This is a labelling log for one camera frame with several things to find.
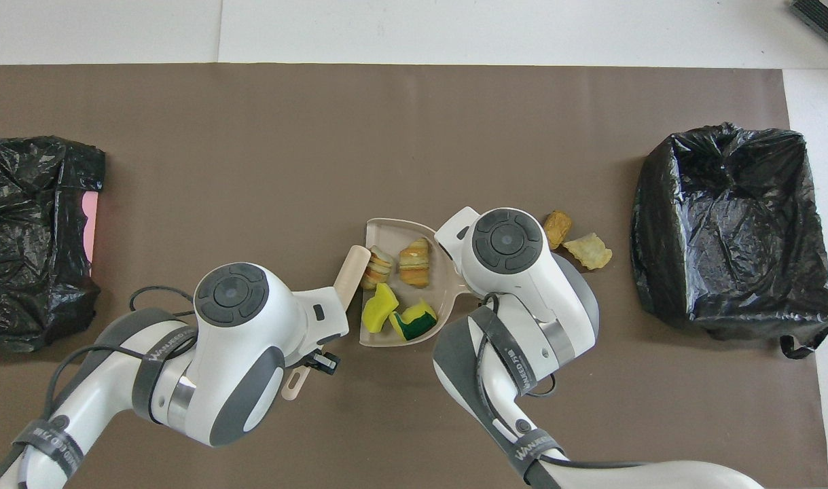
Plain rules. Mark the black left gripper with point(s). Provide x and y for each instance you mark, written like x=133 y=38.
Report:
x=303 y=360

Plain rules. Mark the yellow wavy sponge piece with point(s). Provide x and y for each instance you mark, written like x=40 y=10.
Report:
x=378 y=309

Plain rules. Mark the beige hand brush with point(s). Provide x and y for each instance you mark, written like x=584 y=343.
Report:
x=352 y=272

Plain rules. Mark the yellow green scouring sponge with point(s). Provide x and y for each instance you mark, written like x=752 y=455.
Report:
x=414 y=322

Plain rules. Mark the greenish striped croissant piece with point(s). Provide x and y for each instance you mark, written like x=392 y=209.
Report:
x=378 y=268

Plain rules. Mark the orange striped croissant piece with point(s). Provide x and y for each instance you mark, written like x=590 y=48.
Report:
x=414 y=265

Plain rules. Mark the beige plastic dustpan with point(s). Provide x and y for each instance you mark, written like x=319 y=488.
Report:
x=386 y=233

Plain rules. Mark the brown bread roll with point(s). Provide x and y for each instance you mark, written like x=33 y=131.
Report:
x=558 y=229

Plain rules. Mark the pale pastry piece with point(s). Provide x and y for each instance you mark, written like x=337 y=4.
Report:
x=590 y=251

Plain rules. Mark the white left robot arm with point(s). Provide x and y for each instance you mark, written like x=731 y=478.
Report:
x=237 y=353

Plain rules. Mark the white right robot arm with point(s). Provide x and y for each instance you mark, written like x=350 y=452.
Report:
x=515 y=272

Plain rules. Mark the pink plastic bin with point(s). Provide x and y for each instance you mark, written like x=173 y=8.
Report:
x=91 y=224

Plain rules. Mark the crumpled black trash bag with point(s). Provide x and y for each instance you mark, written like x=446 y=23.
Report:
x=26 y=238

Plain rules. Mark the black bag lined open bin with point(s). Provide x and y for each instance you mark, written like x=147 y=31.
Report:
x=726 y=231

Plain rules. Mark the brown paper table mat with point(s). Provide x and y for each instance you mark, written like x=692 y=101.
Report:
x=250 y=136

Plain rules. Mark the black ribbed device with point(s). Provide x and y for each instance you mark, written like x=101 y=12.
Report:
x=824 y=17

